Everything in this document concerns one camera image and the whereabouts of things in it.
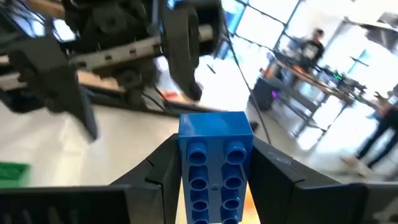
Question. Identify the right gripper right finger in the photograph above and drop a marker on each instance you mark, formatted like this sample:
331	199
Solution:
295	193

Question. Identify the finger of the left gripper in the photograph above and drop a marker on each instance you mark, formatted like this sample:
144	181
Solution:
82	109

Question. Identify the person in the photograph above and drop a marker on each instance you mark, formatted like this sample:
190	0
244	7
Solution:
382	124
312	49

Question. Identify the blue toy brick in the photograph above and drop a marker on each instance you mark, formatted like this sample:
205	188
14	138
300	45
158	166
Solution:
214	130

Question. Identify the green toy brick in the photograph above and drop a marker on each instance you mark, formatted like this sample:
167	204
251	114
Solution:
12	174

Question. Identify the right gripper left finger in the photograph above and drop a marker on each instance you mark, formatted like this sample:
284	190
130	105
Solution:
155	186

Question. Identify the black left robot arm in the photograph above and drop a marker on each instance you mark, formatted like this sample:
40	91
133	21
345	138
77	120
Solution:
180	40

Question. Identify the cluttered background desk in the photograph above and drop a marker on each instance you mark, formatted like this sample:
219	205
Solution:
311	81

